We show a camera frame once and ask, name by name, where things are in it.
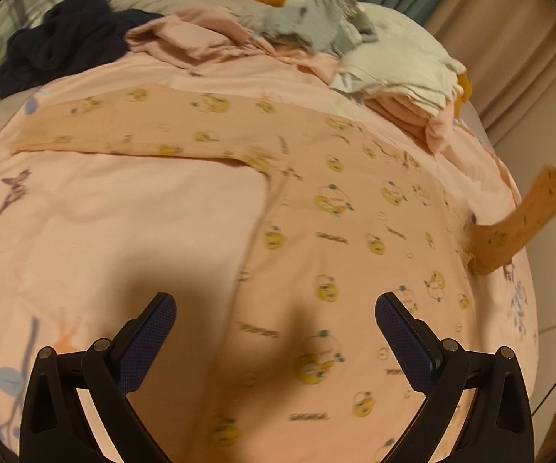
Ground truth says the pink folded garment stack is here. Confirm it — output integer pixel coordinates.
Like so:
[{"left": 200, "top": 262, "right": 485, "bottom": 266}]
[{"left": 365, "top": 94, "right": 456, "bottom": 154}]

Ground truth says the pink crumpled garment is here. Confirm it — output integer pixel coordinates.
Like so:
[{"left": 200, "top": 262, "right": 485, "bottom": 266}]
[{"left": 124, "top": 6, "right": 276, "bottom": 70}]

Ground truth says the dark navy garment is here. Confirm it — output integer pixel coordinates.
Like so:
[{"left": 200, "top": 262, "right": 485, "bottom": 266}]
[{"left": 0, "top": 0, "right": 161, "bottom": 98}]

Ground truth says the white goose plush toy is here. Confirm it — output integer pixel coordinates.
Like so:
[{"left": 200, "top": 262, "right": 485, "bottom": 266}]
[{"left": 252, "top": 0, "right": 469, "bottom": 116}]

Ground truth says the beige curtain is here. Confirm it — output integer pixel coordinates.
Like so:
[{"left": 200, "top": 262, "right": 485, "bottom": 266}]
[{"left": 321, "top": 0, "right": 556, "bottom": 145}]

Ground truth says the grey small garment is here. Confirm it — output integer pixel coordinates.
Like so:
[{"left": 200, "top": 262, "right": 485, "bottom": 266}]
[{"left": 260, "top": 0, "right": 378, "bottom": 57}]

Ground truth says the pink printed bed sheet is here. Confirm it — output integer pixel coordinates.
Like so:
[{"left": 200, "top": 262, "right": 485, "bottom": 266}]
[{"left": 0, "top": 54, "right": 538, "bottom": 462}]

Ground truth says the peach cartoon print pajama garment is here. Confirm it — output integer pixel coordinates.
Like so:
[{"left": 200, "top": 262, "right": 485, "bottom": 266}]
[{"left": 11, "top": 83, "right": 556, "bottom": 463}]

